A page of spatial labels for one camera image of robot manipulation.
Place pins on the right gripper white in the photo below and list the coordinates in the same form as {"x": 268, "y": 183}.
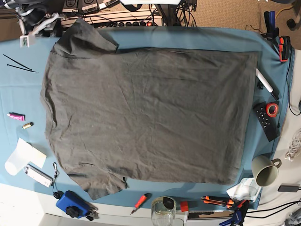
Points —
{"x": 34, "y": 21}

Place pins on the grey T-shirt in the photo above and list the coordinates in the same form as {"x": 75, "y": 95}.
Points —
{"x": 153, "y": 114}

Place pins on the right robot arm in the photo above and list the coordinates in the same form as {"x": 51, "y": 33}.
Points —
{"x": 10, "y": 7}

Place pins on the long black zip tie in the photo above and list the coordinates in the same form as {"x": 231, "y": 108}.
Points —
{"x": 22, "y": 65}

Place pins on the short black zip tie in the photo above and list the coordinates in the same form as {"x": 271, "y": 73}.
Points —
{"x": 22, "y": 68}

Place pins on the pink tube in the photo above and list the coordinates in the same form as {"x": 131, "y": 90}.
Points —
{"x": 16, "y": 116}

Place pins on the yellow lighter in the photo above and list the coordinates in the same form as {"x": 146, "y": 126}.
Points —
{"x": 28, "y": 125}

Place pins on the black power strip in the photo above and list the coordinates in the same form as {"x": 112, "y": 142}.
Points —
{"x": 156, "y": 22}

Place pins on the white paper sheet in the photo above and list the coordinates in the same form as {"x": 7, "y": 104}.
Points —
{"x": 22, "y": 155}

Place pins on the white rectangular device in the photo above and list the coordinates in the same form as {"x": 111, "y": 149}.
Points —
{"x": 38, "y": 175}

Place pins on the blue box with knob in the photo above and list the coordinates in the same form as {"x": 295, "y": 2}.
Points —
{"x": 71, "y": 204}

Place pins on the clear glass jar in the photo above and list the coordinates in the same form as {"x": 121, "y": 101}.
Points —
{"x": 163, "y": 211}

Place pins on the small black clip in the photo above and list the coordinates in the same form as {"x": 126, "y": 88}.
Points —
{"x": 260, "y": 86}

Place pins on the red cube block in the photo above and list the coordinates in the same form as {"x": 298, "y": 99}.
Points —
{"x": 184, "y": 206}

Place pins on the blue black bar clamp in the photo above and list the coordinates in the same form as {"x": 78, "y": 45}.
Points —
{"x": 270, "y": 22}

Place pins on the white marker pen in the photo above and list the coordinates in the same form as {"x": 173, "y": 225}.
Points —
{"x": 266, "y": 84}

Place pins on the orange black clamp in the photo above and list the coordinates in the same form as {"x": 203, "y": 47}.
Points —
{"x": 284, "y": 48}

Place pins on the red tape roll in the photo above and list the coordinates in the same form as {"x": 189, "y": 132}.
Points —
{"x": 272, "y": 109}

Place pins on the black remote control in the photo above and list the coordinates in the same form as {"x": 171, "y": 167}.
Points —
{"x": 267, "y": 123}

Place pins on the orange black utility knife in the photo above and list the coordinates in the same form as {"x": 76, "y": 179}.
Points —
{"x": 219, "y": 201}

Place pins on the clear plastic bag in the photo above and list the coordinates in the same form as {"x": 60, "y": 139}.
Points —
{"x": 247, "y": 189}

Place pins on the grey-green mug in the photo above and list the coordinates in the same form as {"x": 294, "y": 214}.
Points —
{"x": 264, "y": 170}

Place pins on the black power adapter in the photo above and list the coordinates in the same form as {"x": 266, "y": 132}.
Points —
{"x": 288, "y": 189}

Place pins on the red handled screwdriver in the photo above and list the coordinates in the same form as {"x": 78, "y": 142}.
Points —
{"x": 142, "y": 199}

